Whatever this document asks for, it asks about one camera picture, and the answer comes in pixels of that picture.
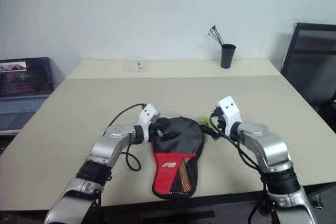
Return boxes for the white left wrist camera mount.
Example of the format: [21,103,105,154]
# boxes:
[138,103,161,131]

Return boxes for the black mesh office chair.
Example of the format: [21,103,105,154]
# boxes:
[280,22,336,120]

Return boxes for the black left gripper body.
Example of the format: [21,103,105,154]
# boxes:
[148,118,165,141]

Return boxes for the black red mesh paddle case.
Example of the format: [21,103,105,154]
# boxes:
[150,116,206,199]

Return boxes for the black table tennis paddle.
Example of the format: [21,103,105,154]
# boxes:
[177,155,193,194]

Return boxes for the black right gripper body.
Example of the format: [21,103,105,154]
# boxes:
[211,106,228,136]

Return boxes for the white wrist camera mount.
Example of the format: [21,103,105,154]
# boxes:
[138,103,161,131]
[215,95,244,138]

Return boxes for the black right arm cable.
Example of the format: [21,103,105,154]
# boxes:
[209,113,268,224]

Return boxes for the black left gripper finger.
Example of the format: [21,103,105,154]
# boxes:
[161,132,183,142]
[156,118,172,128]

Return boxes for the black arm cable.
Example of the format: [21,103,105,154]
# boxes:
[209,113,268,224]
[106,102,147,172]

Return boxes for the dark panel below table edge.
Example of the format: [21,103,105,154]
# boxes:
[98,199,267,224]

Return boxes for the black cable tie bundle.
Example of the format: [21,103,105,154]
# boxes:
[207,25,225,46]

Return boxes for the black plastic cup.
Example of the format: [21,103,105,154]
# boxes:
[220,43,237,69]

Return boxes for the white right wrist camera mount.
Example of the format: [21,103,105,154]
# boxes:
[215,95,244,138]

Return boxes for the grey open laptop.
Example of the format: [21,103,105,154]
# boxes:
[0,56,55,132]

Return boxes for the clear plastic box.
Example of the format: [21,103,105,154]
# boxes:
[121,59,149,72]

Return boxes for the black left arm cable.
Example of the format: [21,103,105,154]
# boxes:
[106,102,147,172]

